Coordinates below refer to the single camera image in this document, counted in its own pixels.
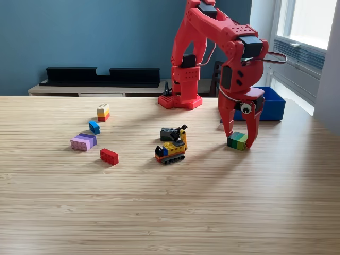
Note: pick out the green brick stack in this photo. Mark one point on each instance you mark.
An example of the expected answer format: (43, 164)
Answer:
(237, 140)

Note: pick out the blue plastic bin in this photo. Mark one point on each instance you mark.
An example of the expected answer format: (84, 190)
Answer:
(273, 109)

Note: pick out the dark wooden chair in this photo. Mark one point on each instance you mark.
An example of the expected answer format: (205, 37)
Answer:
(216, 79)

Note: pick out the yellow toy digger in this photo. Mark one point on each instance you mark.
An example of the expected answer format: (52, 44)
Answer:
(172, 150)

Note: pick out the dark grey brick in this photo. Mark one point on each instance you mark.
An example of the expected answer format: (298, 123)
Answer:
(166, 134)

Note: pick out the black table clamp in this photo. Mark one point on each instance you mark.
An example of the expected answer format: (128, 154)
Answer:
(166, 89)

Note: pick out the grey window vent grille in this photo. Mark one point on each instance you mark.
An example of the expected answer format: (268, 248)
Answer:
(305, 57)

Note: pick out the beige yellow red brick stack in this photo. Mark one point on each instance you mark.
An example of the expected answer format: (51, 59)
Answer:
(103, 112)

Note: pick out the small blue brick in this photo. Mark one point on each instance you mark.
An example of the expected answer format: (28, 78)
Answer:
(94, 128)

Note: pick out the pale wooden sideboard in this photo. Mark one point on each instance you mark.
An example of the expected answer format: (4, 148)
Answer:
(93, 91)

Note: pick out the pink and purple brick stack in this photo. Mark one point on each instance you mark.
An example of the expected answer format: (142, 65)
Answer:
(83, 142)

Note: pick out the white window frame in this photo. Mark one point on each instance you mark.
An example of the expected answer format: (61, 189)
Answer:
(305, 21)

